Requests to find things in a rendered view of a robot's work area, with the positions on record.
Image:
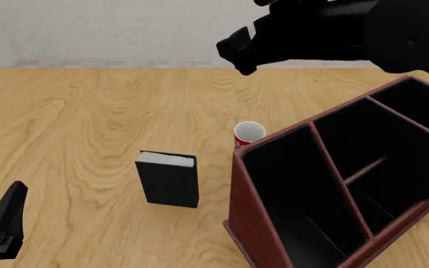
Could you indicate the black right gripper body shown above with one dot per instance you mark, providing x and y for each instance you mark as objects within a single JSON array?
[{"x": 238, "y": 53}]

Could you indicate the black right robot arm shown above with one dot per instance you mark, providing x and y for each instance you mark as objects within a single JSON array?
[{"x": 367, "y": 30}]

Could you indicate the red-brown desk caddy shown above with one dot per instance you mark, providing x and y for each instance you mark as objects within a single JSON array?
[{"x": 341, "y": 178}]

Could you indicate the red and white mug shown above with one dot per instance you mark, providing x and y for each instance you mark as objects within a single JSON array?
[{"x": 249, "y": 134}]

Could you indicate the black hardcover book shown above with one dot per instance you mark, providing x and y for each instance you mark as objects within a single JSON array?
[{"x": 170, "y": 181}]

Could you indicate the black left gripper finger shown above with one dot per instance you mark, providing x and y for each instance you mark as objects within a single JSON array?
[{"x": 7, "y": 209}]

